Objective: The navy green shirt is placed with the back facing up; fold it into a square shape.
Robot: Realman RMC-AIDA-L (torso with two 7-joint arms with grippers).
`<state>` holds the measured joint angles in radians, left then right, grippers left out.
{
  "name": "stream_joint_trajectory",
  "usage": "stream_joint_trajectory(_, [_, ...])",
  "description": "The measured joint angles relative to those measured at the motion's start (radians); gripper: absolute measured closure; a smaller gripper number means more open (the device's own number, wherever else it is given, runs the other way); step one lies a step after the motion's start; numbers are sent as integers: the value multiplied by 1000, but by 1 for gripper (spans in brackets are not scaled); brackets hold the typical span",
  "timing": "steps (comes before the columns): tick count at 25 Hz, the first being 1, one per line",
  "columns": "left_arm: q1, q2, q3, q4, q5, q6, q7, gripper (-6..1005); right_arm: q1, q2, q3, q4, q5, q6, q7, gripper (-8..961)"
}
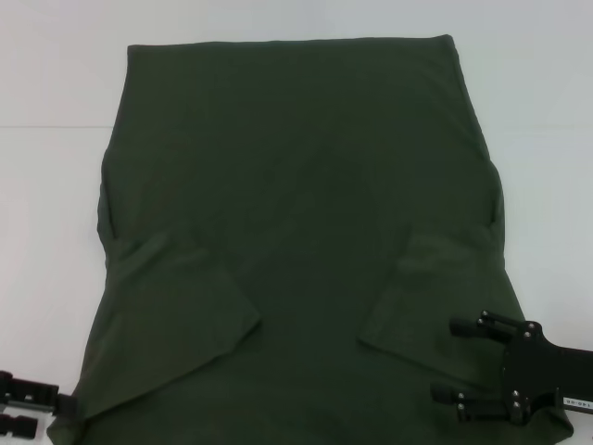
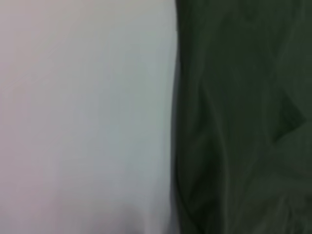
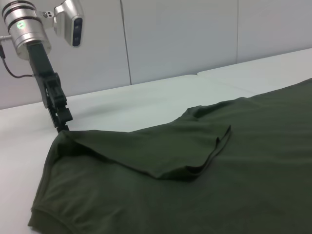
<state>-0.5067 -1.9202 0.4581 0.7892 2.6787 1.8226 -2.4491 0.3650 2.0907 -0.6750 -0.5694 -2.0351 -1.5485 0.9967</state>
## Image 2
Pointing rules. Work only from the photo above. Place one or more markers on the dark green shirt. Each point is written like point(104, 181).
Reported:
point(243, 122)

